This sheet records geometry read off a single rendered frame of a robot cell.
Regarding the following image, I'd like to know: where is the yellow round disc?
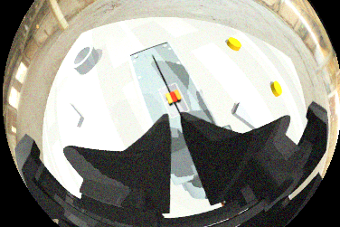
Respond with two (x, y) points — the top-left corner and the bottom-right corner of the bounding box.
(270, 81), (282, 97)
(227, 38), (241, 52)

